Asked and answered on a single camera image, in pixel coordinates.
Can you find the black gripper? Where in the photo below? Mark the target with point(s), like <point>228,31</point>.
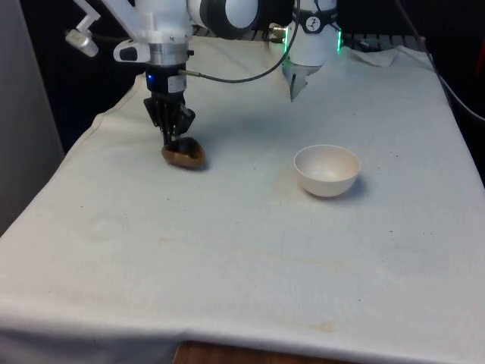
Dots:
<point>166,81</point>

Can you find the brown wooden cup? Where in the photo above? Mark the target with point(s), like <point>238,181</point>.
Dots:
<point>185,155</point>

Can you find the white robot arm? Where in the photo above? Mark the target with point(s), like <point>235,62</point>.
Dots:
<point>166,22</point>

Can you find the white bowl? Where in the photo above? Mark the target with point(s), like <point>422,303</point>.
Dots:
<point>326,170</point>

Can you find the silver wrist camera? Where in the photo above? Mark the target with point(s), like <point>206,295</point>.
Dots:
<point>128,52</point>

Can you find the white bracket-mounted device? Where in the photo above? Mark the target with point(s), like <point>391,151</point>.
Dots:
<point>81,38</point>

